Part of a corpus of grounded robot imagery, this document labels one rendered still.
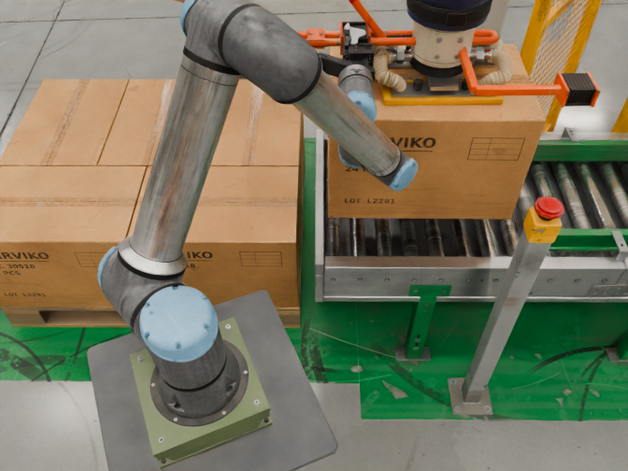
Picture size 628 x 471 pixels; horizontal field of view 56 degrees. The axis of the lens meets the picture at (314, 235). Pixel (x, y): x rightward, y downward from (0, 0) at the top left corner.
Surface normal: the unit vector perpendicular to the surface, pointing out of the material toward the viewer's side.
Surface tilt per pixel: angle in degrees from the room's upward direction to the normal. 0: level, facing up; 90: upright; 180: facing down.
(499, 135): 90
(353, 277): 90
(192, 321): 4
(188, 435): 1
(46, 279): 90
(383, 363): 0
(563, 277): 90
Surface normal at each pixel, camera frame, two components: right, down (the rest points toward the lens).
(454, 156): -0.02, 0.75
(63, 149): 0.00, -0.66
